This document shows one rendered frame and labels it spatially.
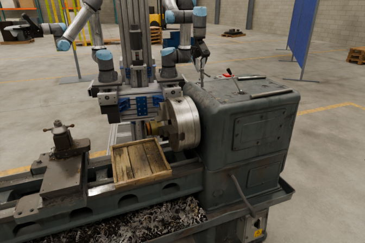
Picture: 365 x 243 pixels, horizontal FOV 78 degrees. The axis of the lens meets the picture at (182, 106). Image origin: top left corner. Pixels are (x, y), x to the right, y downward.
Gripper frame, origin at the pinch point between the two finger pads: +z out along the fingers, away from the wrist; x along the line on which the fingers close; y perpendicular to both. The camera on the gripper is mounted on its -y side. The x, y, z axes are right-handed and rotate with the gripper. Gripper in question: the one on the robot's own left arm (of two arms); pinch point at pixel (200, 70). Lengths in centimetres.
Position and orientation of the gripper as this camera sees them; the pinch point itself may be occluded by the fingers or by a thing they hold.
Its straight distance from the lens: 137.7
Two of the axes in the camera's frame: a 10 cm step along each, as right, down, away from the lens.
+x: -9.4, 1.4, -3.1
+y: -3.4, -3.9, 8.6
